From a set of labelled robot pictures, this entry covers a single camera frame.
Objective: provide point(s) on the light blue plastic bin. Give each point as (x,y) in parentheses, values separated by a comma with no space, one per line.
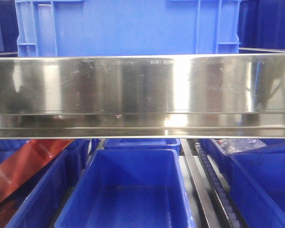
(62,28)

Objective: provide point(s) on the blue bin rear lower centre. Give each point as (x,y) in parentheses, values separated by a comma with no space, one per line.
(143,143)

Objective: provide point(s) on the clear plastic bag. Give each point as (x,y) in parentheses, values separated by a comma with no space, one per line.
(240,145)

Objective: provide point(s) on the roller track strip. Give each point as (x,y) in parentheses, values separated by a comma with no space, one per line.
(227,209)

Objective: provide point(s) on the blue bin lower right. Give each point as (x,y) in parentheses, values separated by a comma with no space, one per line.
(257,187)

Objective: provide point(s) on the blue bin lower left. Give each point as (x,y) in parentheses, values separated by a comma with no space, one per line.
(35,203)

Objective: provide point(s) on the red flat package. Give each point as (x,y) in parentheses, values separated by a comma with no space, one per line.
(26,162)

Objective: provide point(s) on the dark blue bin upper right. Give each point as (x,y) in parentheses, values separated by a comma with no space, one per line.
(262,24)

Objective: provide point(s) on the dark blue bin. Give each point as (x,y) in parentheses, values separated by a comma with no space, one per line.
(262,24)
(8,26)

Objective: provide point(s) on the dark blue bin upper left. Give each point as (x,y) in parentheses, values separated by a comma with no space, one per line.
(8,26)

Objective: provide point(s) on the stainless steel shelf rail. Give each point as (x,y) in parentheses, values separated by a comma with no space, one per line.
(177,96)

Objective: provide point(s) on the steel divider rail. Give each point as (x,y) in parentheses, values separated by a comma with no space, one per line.
(206,210)

